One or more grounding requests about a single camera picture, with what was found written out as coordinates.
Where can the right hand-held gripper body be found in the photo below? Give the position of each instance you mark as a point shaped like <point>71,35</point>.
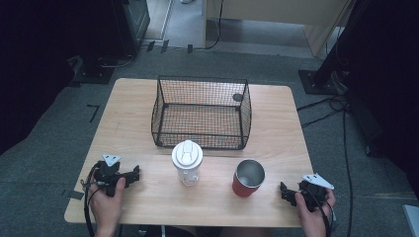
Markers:
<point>314,194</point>

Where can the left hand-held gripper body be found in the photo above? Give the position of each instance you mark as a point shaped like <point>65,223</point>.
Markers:
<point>107,176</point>

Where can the red metal cup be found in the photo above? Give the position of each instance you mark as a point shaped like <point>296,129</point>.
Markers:
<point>247,184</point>

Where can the clear bottle with white lid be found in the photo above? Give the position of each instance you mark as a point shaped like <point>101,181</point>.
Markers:
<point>187,161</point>

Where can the person's right hand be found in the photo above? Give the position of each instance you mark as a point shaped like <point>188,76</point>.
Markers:
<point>311,220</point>

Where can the person's left hand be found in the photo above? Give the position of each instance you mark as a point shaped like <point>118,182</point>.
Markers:
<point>105,207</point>

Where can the white box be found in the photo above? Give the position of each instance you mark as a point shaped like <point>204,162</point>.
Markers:
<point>412,220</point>

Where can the black metal stand with base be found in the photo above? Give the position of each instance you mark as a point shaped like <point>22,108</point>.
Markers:
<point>324,80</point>

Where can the black tape strip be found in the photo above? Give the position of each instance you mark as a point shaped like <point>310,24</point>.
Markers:
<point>164,46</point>
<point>150,45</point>

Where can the dark curtain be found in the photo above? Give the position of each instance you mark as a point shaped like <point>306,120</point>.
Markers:
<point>388,82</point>
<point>36,65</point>

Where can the black cabinet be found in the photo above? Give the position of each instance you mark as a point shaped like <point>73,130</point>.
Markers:
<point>131,26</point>

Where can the black stand base plate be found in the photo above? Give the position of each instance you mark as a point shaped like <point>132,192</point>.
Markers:
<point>94,75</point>

